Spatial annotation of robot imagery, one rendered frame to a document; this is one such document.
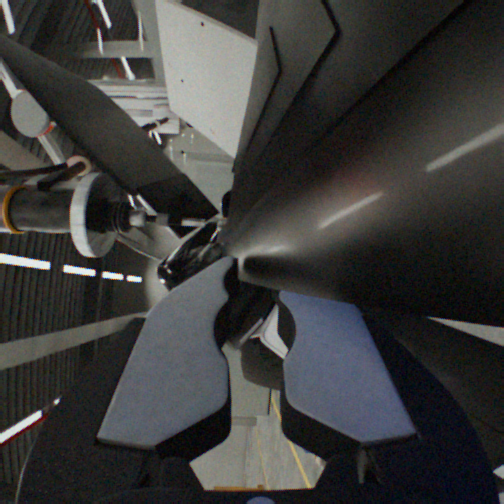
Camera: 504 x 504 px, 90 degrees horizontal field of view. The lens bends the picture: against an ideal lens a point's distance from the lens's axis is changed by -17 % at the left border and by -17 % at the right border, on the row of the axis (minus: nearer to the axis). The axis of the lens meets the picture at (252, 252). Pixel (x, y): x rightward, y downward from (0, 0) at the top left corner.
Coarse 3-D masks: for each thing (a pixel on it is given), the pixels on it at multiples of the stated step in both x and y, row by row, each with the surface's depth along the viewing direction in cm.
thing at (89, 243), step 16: (48, 176) 25; (64, 176) 26; (96, 176) 21; (80, 192) 20; (96, 192) 22; (112, 192) 25; (80, 208) 20; (96, 208) 22; (80, 224) 20; (80, 240) 21; (96, 240) 23; (112, 240) 26; (96, 256) 23
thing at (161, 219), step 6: (150, 216) 24; (156, 216) 23; (162, 216) 23; (168, 216) 24; (150, 222) 24; (156, 222) 23; (162, 222) 23; (168, 222) 24; (174, 222) 24; (180, 222) 24; (186, 222) 24; (192, 222) 24; (198, 222) 24; (204, 222) 24
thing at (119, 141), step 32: (32, 64) 25; (32, 96) 22; (64, 96) 27; (96, 96) 34; (64, 128) 24; (96, 128) 29; (128, 128) 35; (96, 160) 26; (128, 160) 30; (160, 160) 35; (128, 192) 27
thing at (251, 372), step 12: (240, 348) 43; (252, 348) 42; (264, 348) 42; (240, 360) 47; (252, 360) 46; (264, 360) 44; (276, 360) 44; (252, 372) 50; (264, 372) 48; (276, 372) 47; (264, 384) 55; (276, 384) 52
